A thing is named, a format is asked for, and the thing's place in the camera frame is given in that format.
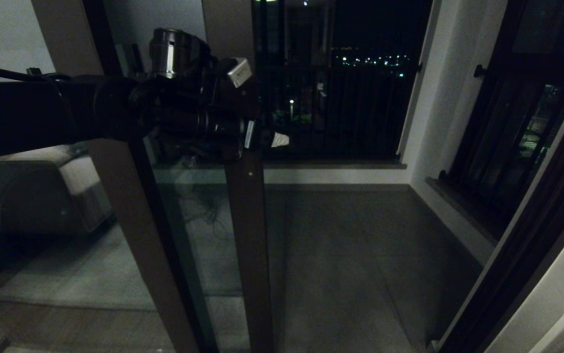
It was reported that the long brown stone sill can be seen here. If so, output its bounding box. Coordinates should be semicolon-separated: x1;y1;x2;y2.
152;161;408;171

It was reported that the short brown stone sill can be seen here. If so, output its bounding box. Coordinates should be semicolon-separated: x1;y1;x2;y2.
425;176;502;246

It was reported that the black balcony railing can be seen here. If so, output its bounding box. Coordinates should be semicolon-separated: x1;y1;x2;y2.
257;59;420;162

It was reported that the sliding glass door brown frame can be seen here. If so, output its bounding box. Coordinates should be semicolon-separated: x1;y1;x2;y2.
101;0;275;353

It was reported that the grey rug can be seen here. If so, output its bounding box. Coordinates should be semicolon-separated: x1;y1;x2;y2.
0;223;157;312

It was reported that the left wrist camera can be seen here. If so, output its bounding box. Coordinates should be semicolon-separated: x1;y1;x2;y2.
227;57;254;89

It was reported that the fixed glass panel brown frame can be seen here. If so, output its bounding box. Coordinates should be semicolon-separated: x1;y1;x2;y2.
0;0;199;353

